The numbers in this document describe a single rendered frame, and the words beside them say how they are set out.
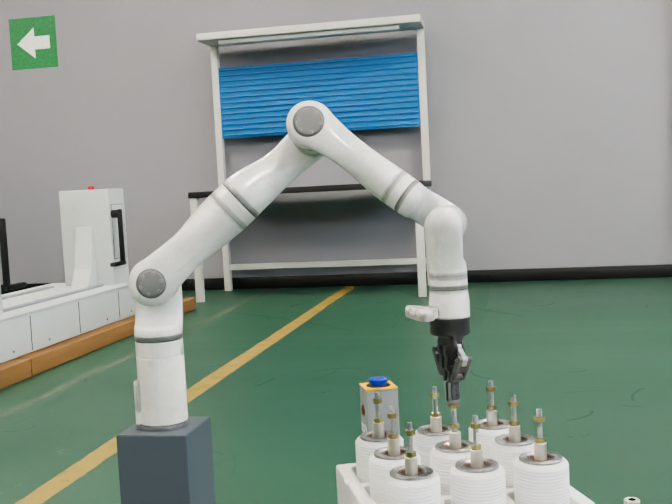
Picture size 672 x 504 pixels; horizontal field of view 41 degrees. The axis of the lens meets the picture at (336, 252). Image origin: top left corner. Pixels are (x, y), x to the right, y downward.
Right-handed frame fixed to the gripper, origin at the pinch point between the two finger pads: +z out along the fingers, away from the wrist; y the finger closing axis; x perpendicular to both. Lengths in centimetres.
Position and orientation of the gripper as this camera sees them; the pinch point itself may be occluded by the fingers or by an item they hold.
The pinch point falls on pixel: (452, 391)
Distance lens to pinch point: 168.8
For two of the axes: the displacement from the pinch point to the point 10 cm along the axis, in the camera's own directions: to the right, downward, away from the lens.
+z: 0.5, 10.0, 0.7
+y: -2.9, -0.6, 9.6
